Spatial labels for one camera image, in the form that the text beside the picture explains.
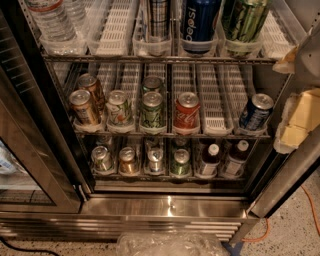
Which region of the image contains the blue pepsi can middle shelf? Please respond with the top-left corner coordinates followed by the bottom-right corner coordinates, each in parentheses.
top-left (239, 93), bottom-right (274, 131)

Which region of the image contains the gold brown can front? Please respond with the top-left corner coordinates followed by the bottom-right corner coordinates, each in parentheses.
top-left (69, 89), bottom-right (100, 125)

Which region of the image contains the gold brown can rear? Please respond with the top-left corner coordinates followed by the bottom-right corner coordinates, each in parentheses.
top-left (77, 73), bottom-right (105, 113)

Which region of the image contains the blue pepsi can shelf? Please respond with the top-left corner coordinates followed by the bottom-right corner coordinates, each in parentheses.
top-left (180, 0), bottom-right (222, 54)
top-left (239, 93), bottom-right (274, 131)

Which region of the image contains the left fridge glass door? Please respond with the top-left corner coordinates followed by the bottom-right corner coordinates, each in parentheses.
top-left (0, 10), bottom-right (81, 213)

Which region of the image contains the green can rear middle shelf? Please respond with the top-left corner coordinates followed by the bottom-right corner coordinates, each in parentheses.
top-left (142, 76), bottom-right (163, 93)

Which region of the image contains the orange cable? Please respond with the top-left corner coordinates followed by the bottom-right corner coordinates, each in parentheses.
top-left (241, 184), bottom-right (320, 243)

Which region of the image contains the gold can bottom shelf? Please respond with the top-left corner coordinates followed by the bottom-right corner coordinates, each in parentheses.
top-left (119, 147), bottom-right (137, 175)

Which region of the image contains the green can bottom shelf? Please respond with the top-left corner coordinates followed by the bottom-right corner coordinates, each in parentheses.
top-left (171, 149), bottom-right (190, 176)

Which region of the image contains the silver can shelf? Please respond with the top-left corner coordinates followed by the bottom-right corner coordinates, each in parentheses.
top-left (147, 0), bottom-right (171, 43)
top-left (148, 148), bottom-right (163, 172)

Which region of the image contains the red coke can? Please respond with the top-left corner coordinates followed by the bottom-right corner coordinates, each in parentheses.
top-left (174, 92), bottom-right (200, 129)

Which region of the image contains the green silver can bottom left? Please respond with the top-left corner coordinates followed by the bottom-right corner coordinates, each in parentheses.
top-left (91, 146), bottom-right (113, 173)

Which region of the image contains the top wire shelf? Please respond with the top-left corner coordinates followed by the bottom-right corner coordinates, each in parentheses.
top-left (42, 54), bottom-right (276, 65)

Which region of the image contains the gold brown can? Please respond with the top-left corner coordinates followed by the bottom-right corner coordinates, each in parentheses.
top-left (69, 89), bottom-right (100, 125)
top-left (77, 73), bottom-right (105, 113)

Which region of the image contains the crumpled clear plastic bag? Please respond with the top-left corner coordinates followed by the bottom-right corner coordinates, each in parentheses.
top-left (116, 232), bottom-right (230, 256)

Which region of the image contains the green can top shelf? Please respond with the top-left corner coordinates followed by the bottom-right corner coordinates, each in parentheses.
top-left (221, 0), bottom-right (271, 58)

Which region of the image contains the middle wire shelf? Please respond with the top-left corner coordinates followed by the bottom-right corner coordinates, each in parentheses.
top-left (75, 130), bottom-right (271, 139)

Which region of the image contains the silver can top shelf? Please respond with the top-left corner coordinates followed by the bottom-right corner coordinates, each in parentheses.
top-left (147, 0), bottom-right (171, 43)

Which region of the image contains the right fridge door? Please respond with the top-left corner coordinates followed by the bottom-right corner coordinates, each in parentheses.
top-left (251, 126), bottom-right (320, 218)

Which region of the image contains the dark bottle white cap right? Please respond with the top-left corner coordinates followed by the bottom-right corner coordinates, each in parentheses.
top-left (223, 140), bottom-right (249, 178)

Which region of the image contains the silver can bottom shelf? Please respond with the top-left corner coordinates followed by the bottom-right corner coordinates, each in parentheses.
top-left (148, 148), bottom-right (163, 172)

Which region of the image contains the green can front middle shelf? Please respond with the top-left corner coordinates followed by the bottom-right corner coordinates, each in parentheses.
top-left (141, 91), bottom-right (163, 129)

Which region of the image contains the dark bottle white cap left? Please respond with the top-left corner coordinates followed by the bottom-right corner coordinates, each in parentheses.
top-left (200, 143), bottom-right (220, 176)

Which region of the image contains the wire shelf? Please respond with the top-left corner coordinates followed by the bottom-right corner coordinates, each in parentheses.
top-left (75, 130), bottom-right (271, 139)
top-left (42, 54), bottom-right (276, 65)

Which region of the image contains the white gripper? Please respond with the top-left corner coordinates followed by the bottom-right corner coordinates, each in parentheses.
top-left (272, 22), bottom-right (320, 154)

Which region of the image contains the black cable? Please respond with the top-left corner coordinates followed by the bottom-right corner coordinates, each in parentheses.
top-left (0, 235), bottom-right (61, 256)

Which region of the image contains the blue pepsi can top shelf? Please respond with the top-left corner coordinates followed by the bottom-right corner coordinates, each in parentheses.
top-left (180, 0), bottom-right (222, 54)

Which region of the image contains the white green can middle shelf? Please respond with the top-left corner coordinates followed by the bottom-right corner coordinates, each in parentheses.
top-left (106, 90), bottom-right (133, 126)

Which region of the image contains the dark bottle white cap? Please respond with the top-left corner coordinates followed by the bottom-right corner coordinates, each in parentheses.
top-left (200, 143), bottom-right (220, 176)
top-left (223, 140), bottom-right (249, 178)

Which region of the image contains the clear water bottle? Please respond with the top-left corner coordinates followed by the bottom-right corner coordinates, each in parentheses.
top-left (24, 0), bottom-right (76, 42)

